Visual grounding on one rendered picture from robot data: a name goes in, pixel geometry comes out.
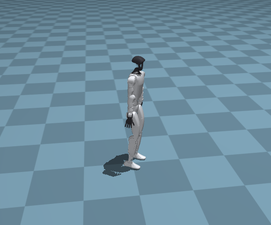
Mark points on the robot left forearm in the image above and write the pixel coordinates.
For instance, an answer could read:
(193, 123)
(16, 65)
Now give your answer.
(140, 99)

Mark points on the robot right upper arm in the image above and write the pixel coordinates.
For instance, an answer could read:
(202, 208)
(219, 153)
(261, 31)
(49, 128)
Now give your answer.
(131, 82)

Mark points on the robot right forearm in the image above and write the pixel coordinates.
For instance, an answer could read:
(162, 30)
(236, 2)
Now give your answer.
(130, 106)

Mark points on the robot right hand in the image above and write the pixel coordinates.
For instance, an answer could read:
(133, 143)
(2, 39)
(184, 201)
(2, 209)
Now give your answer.
(129, 121)

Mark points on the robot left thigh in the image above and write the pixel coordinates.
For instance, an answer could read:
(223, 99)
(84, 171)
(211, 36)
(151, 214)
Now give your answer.
(140, 114)

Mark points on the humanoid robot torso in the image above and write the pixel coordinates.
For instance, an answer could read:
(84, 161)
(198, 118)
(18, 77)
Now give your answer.
(137, 89)

